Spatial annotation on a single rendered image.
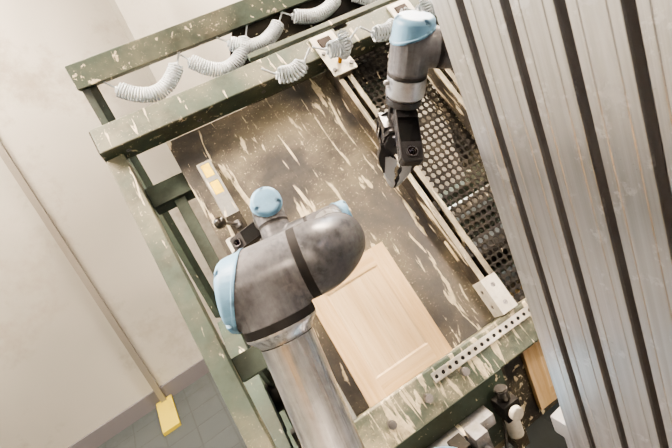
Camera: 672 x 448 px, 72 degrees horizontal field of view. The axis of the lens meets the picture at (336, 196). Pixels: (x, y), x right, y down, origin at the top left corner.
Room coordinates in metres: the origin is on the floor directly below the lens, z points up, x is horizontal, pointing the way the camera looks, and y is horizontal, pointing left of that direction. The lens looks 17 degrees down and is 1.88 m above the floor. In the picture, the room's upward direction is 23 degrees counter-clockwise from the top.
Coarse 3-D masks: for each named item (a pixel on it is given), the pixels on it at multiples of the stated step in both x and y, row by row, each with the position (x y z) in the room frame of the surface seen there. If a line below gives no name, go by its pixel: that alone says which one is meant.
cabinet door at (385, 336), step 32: (384, 256) 1.40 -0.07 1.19; (352, 288) 1.34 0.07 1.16; (384, 288) 1.34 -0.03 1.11; (320, 320) 1.28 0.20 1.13; (352, 320) 1.28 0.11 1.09; (384, 320) 1.28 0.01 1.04; (416, 320) 1.27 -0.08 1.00; (352, 352) 1.22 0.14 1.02; (384, 352) 1.22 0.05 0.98; (416, 352) 1.21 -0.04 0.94; (448, 352) 1.21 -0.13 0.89; (384, 384) 1.16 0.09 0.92
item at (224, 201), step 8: (208, 160) 1.59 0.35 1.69; (200, 168) 1.58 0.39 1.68; (216, 176) 1.56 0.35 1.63; (208, 184) 1.54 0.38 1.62; (224, 192) 1.52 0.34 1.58; (216, 200) 1.50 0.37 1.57; (224, 200) 1.50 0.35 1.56; (232, 200) 1.50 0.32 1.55; (224, 208) 1.49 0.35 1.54; (232, 208) 1.49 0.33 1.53; (224, 216) 1.48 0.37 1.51; (352, 416) 1.10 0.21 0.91
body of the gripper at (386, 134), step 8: (392, 104) 0.87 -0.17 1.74; (400, 104) 0.86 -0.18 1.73; (408, 104) 0.86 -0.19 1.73; (416, 104) 0.86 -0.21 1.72; (392, 112) 0.93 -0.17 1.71; (384, 120) 0.93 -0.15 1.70; (392, 120) 0.92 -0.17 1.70; (376, 128) 0.97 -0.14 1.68; (384, 128) 0.91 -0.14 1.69; (392, 128) 0.90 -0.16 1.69; (384, 136) 0.90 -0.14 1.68; (392, 136) 0.89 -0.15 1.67; (392, 144) 0.90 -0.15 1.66; (392, 152) 0.91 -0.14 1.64
